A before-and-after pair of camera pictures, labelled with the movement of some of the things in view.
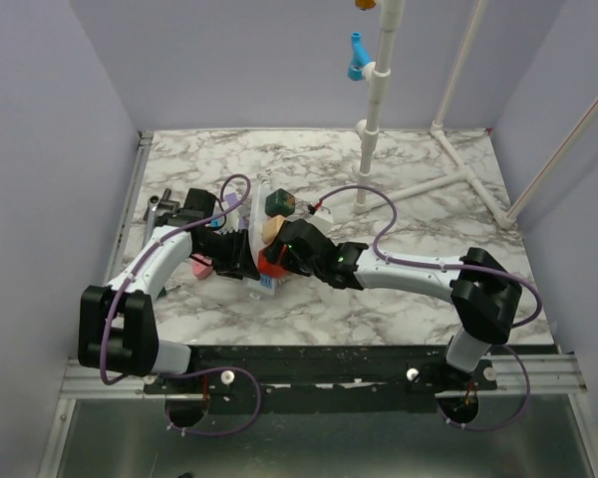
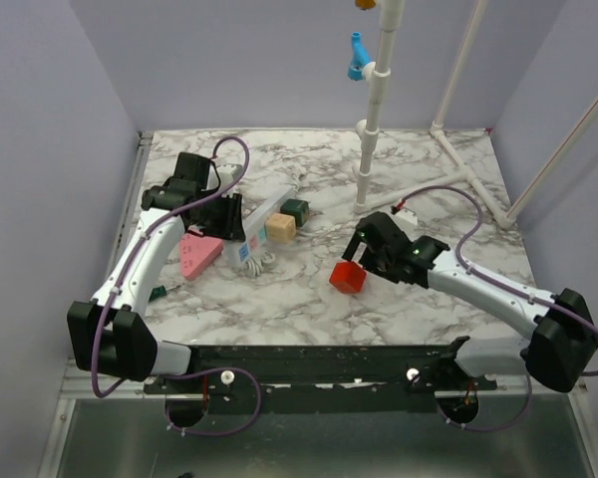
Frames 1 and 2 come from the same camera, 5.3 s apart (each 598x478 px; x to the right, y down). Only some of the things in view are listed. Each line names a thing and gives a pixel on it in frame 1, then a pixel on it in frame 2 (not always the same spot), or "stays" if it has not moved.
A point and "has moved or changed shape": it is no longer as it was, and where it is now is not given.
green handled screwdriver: (161, 293) stays
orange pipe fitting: (365, 4) stays
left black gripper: (239, 266) -> (231, 228)
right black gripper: (273, 252) -> (369, 265)
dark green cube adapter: (279, 202) -> (299, 209)
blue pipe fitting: (359, 57) stays
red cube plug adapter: (269, 269) has moved or changed shape
